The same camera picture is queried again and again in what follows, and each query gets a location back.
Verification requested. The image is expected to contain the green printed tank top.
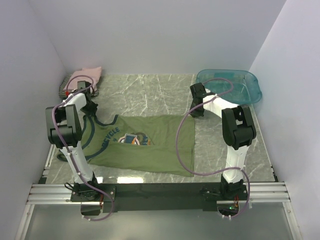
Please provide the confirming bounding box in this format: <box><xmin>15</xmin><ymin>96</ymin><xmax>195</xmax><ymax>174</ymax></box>
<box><xmin>81</xmin><ymin>115</ymin><xmax>195</xmax><ymax>178</ymax></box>

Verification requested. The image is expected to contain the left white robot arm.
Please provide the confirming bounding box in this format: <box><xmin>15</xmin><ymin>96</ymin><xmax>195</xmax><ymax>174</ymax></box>
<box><xmin>45</xmin><ymin>75</ymin><xmax>100</xmax><ymax>201</ymax></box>

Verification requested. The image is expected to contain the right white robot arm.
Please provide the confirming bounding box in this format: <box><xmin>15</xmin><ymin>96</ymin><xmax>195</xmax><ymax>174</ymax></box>
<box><xmin>190</xmin><ymin>83</ymin><xmax>257</xmax><ymax>200</ymax></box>

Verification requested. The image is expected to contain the striped folded tank top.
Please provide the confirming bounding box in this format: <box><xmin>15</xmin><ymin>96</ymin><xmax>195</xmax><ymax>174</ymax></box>
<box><xmin>58</xmin><ymin>74</ymin><xmax>99</xmax><ymax>100</ymax></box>

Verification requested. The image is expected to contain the pink folded tank top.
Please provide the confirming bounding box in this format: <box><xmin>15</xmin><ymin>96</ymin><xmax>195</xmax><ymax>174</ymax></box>
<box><xmin>63</xmin><ymin>66</ymin><xmax>102</xmax><ymax>93</ymax></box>

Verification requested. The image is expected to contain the teal plastic bin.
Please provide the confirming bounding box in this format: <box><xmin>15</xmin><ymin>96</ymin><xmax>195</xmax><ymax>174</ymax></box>
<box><xmin>195</xmin><ymin>69</ymin><xmax>262</xmax><ymax>105</ymax></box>

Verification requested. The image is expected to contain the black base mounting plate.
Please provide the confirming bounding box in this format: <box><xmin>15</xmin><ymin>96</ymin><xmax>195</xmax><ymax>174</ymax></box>
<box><xmin>70</xmin><ymin>182</ymin><xmax>248</xmax><ymax>213</ymax></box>

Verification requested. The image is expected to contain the aluminium rail frame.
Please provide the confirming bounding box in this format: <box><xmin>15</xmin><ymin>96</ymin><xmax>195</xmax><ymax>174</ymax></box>
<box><xmin>14</xmin><ymin>99</ymin><xmax>292</xmax><ymax>238</ymax></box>

